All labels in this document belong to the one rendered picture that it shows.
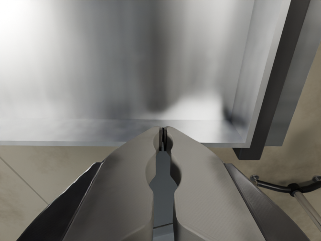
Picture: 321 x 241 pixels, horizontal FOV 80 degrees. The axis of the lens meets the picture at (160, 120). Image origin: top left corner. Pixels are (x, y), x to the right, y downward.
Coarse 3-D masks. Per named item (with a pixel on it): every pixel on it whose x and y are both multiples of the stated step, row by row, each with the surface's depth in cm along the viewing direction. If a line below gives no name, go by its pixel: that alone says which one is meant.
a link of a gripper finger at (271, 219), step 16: (240, 176) 8; (240, 192) 8; (256, 192) 8; (256, 208) 7; (272, 208) 7; (272, 224) 6; (288, 224) 6; (272, 240) 6; (288, 240) 6; (304, 240) 6
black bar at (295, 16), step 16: (304, 0) 11; (288, 16) 11; (304, 16) 11; (288, 32) 11; (288, 48) 12; (288, 64) 12; (272, 80) 13; (272, 96) 13; (272, 112) 14; (256, 128) 14; (256, 144) 15
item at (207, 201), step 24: (168, 144) 12; (192, 144) 10; (192, 168) 9; (216, 168) 9; (192, 192) 7; (216, 192) 8; (192, 216) 7; (216, 216) 7; (240, 216) 7; (192, 240) 6; (216, 240) 6; (240, 240) 6; (264, 240) 6
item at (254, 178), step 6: (252, 180) 137; (258, 180) 132; (312, 180) 137; (318, 180) 134; (264, 186) 130; (270, 186) 128; (276, 186) 128; (282, 186) 127; (288, 186) 128; (294, 186) 125; (300, 186) 128; (306, 186) 128; (312, 186) 128; (318, 186) 129; (282, 192) 128; (288, 192) 126; (306, 192) 126
